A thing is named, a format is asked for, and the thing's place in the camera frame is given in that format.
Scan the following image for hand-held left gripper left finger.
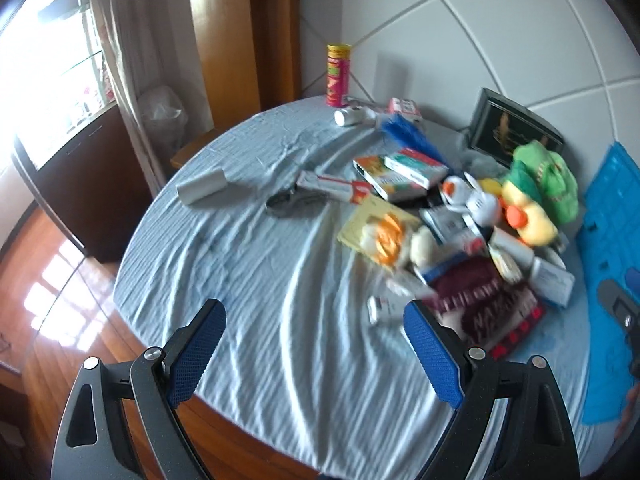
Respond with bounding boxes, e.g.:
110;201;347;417
50;299;228;480

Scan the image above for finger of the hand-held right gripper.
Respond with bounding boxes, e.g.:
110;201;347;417
596;279;640;377

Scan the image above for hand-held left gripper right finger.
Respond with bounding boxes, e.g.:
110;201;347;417
403;301;582;480

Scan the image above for round wooden desktop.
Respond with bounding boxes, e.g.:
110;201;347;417
118;305;321;480

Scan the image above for person's right hand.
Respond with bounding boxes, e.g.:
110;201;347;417
616;382;640;438

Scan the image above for blue mat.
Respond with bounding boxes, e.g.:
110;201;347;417
575;141;640;426

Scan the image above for white medicine box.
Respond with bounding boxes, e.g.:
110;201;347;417
529;255;576;308

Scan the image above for white tube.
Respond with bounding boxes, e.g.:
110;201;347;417
367;294;411;326

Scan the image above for maroon snack bag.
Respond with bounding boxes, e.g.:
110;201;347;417
424;256;531;346

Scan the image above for light blue tablecloth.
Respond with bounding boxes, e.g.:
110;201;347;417
113;94;596;475

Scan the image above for blue white box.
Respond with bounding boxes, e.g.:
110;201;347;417
414;249;476;288

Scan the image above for red black patterned box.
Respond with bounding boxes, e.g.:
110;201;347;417
482;287;547;361

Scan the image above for cream plush toy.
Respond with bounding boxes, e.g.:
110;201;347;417
400;226;437;272

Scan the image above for yellow duck plush toy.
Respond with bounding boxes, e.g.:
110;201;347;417
501;180;559;247

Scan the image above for green plush toy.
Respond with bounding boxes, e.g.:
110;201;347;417
506;141;581;223

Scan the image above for yellow packet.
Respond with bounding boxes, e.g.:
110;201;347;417
337;195;420;266

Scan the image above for white orange plush toy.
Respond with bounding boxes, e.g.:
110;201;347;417
439;172;502;228

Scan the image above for grey paper roll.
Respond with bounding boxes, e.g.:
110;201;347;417
176;167;230;207

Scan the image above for dark sunglasses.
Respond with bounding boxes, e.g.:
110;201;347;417
265;187;331;218

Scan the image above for orange white box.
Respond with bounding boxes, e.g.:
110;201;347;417
353;156;432;203

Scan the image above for green white box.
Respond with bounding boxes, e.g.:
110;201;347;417
383;149;449;188

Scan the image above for dark wooden cabinet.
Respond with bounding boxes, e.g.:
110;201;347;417
11;105;153;265

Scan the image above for red white toothpaste box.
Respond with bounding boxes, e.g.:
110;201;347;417
295;170;375;205

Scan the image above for wooden stool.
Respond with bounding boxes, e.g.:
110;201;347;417
169;127;223;173

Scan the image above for dark framed picture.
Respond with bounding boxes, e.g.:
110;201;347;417
467;87;565;170

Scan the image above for blue feather duster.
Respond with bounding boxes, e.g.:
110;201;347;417
377;113;448;165

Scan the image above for plastic bag bin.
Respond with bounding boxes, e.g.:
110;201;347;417
136;85;190;161

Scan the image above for pink white box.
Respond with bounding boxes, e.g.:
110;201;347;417
387;97;424;123

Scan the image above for white can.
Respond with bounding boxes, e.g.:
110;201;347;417
334;106;377;127

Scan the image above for yellow red chips can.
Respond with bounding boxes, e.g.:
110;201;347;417
325;43;354;108

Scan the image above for white curtain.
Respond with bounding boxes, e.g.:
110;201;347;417
82;0;213;201

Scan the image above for wooden door frame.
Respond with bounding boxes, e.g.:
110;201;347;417
186;0;303;131

